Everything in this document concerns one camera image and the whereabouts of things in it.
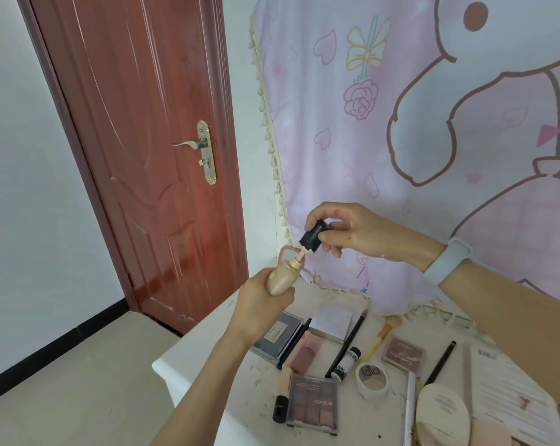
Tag small red blush palette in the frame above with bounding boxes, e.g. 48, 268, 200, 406
381, 334, 427, 377

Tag brown wooden door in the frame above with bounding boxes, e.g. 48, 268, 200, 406
15, 0, 249, 335

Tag black eyeliner pencil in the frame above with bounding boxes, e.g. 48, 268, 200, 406
325, 310, 369, 379

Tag yellow handled makeup brush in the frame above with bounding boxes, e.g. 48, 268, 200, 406
361, 315, 403, 365

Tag lilac cartoon cloth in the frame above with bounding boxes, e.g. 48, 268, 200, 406
249, 0, 560, 317

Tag pink lip gloss tube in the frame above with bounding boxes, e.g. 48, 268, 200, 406
289, 331, 325, 375

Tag black pen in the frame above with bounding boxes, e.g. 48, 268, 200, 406
424, 341, 457, 386

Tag white table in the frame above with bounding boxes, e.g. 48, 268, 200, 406
152, 276, 560, 446

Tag brass door handle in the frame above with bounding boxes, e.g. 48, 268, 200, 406
171, 119, 218, 186

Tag silver square palette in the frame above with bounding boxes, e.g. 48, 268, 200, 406
307, 303, 354, 343

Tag beige foundation bottle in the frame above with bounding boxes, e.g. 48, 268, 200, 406
264, 255, 306, 297

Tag black eyeliner pencils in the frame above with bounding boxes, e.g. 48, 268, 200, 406
276, 318, 312, 371

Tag dark grey palette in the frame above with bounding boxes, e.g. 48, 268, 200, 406
251, 312, 308, 365

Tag beige concealer tube black cap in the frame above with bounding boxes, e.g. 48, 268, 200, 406
272, 366, 293, 424

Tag person's left forearm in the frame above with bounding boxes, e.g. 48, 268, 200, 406
149, 336, 253, 446

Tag round white powder compact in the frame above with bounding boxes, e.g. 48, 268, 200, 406
355, 362, 391, 401

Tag paper instruction sheet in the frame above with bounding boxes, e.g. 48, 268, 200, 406
463, 341, 560, 446

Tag person's right forearm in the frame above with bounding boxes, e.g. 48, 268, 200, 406
440, 260, 560, 419

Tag person's right hand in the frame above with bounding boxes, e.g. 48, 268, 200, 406
303, 201, 448, 273

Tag silver mascara tube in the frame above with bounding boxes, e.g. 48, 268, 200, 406
403, 371, 418, 446

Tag orange brown eyeshadow palette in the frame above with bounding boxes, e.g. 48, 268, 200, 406
287, 375, 340, 436

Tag white smartwatch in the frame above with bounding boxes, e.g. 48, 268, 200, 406
422, 237, 474, 287

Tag small black white bottle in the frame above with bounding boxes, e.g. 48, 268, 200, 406
331, 346, 362, 384

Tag person's left hand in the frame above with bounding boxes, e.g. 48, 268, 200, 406
228, 268, 295, 349

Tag black foundation bottle cap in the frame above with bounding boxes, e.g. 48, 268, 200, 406
299, 219, 329, 251

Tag white oval compact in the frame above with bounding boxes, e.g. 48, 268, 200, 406
414, 384, 471, 446

